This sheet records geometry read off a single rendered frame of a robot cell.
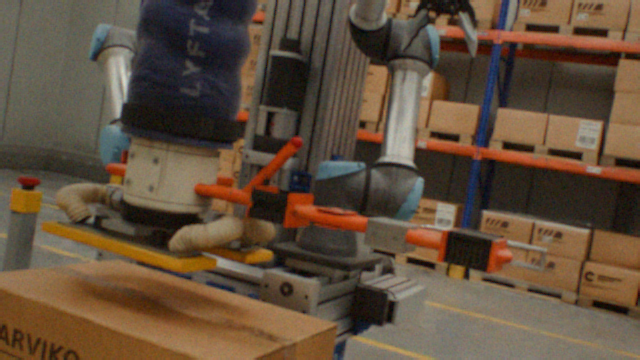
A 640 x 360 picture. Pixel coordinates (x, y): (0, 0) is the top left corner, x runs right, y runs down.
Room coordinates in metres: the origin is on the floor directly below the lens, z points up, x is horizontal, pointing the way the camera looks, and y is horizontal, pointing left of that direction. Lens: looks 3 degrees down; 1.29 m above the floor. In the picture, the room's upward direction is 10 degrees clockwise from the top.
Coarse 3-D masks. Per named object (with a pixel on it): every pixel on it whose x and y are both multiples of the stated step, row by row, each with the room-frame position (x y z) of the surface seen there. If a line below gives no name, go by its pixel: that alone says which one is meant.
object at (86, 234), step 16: (48, 224) 1.23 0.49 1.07; (64, 224) 1.23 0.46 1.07; (80, 224) 1.24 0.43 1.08; (96, 224) 1.22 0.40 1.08; (80, 240) 1.19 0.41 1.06; (96, 240) 1.17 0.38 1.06; (112, 240) 1.17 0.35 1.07; (128, 240) 1.17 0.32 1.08; (144, 240) 1.19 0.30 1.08; (160, 240) 1.16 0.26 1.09; (128, 256) 1.14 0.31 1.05; (144, 256) 1.12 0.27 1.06; (160, 256) 1.11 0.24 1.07; (176, 256) 1.11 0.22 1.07; (192, 256) 1.14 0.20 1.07; (208, 256) 1.17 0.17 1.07
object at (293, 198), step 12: (252, 192) 1.15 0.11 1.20; (264, 192) 1.14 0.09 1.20; (276, 192) 1.22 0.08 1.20; (288, 192) 1.22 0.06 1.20; (252, 204) 1.16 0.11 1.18; (264, 204) 1.14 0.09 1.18; (276, 204) 1.13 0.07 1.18; (288, 204) 1.12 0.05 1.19; (300, 204) 1.15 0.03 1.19; (312, 204) 1.19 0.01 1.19; (252, 216) 1.14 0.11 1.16; (264, 216) 1.13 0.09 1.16; (276, 216) 1.12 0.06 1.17; (288, 216) 1.12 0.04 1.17
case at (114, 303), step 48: (0, 288) 1.21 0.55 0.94; (48, 288) 1.25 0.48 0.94; (96, 288) 1.31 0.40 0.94; (144, 288) 1.37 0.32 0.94; (192, 288) 1.44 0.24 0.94; (0, 336) 1.20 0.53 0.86; (48, 336) 1.15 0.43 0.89; (96, 336) 1.10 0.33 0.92; (144, 336) 1.06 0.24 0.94; (192, 336) 1.11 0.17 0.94; (240, 336) 1.15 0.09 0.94; (288, 336) 1.20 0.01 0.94; (336, 336) 1.34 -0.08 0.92
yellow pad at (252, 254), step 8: (200, 248) 1.30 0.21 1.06; (208, 248) 1.29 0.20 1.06; (216, 248) 1.29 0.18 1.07; (224, 248) 1.28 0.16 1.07; (232, 248) 1.29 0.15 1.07; (240, 248) 1.28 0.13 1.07; (248, 248) 1.30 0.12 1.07; (256, 248) 1.33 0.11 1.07; (216, 256) 1.29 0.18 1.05; (224, 256) 1.28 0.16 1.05; (232, 256) 1.27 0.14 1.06; (240, 256) 1.26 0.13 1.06; (248, 256) 1.26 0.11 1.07; (256, 256) 1.28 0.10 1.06; (264, 256) 1.31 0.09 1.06; (272, 256) 1.34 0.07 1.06
